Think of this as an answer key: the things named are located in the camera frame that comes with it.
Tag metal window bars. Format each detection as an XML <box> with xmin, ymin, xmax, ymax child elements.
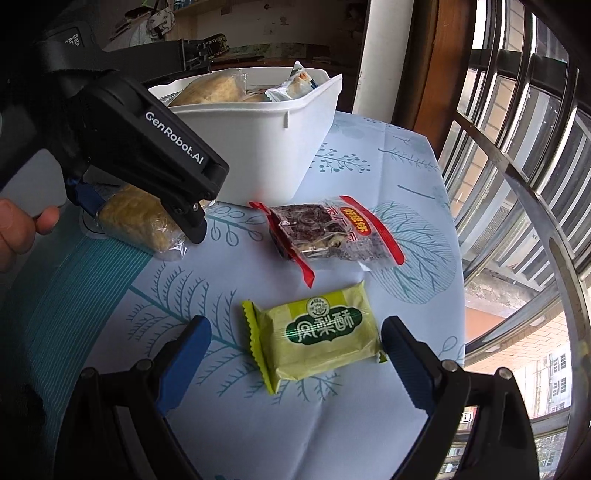
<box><xmin>438</xmin><ymin>0</ymin><xmax>591</xmax><ymax>480</ymax></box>

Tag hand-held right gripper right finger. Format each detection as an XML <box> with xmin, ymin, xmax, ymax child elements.
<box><xmin>381</xmin><ymin>316</ymin><xmax>541</xmax><ymax>480</ymax></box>

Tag white plastic bin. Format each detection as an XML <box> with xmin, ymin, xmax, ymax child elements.
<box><xmin>148</xmin><ymin>67</ymin><xmax>343</xmax><ymax>206</ymax></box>

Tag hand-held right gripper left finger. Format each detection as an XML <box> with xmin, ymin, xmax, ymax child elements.
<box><xmin>55</xmin><ymin>315</ymin><xmax>212</xmax><ymax>480</ymax></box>

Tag wooden window frame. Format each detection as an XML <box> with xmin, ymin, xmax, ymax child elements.
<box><xmin>406</xmin><ymin>0</ymin><xmax>472</xmax><ymax>144</ymax></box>

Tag red-label dark snack packet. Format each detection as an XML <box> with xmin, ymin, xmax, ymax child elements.
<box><xmin>248</xmin><ymin>195</ymin><xmax>406</xmax><ymax>288</ymax></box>

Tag black gold-patterned case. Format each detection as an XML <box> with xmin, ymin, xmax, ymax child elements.
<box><xmin>179</xmin><ymin>34</ymin><xmax>230</xmax><ymax>71</ymax></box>

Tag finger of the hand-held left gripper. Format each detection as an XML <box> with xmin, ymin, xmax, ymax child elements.
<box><xmin>159</xmin><ymin>191</ymin><xmax>208</xmax><ymax>244</ymax></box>
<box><xmin>65</xmin><ymin>178</ymin><xmax>109</xmax><ymax>217</ymax></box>

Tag green pastry packet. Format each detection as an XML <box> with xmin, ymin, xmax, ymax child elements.
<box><xmin>242</xmin><ymin>279</ymin><xmax>389</xmax><ymax>395</ymax></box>

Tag yellow rice cracker packet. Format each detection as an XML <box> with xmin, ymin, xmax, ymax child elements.
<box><xmin>97</xmin><ymin>185</ymin><xmax>188</xmax><ymax>259</ymax></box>

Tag person's left hand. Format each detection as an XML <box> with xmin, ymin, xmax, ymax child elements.
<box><xmin>0</xmin><ymin>198</ymin><xmax>61</xmax><ymax>273</ymax></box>

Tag patterned fabric bag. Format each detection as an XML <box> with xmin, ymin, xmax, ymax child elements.
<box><xmin>141</xmin><ymin>7</ymin><xmax>176</xmax><ymax>40</ymax></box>

